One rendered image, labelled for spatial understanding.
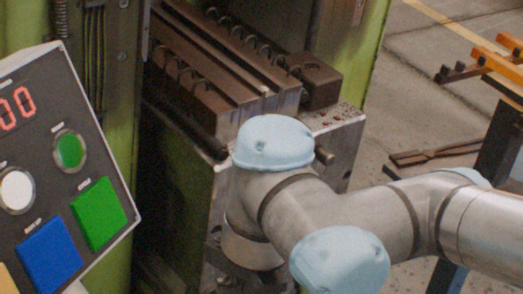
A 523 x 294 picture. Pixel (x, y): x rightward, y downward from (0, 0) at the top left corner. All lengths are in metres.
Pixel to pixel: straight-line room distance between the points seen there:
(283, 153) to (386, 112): 2.70
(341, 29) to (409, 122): 1.74
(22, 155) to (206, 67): 0.55
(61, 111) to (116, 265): 0.67
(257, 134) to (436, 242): 0.19
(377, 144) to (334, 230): 2.50
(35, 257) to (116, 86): 0.47
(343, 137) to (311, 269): 0.86
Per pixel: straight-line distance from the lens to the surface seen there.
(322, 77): 1.44
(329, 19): 1.58
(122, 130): 1.36
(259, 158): 0.66
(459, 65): 1.62
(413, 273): 2.54
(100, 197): 0.99
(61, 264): 0.95
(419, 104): 3.49
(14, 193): 0.91
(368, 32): 1.72
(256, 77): 1.38
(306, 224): 0.63
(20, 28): 1.16
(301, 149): 0.67
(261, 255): 0.74
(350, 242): 0.61
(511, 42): 1.79
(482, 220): 0.64
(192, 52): 1.43
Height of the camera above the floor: 1.66
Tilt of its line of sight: 34 degrees down
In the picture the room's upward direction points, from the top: 10 degrees clockwise
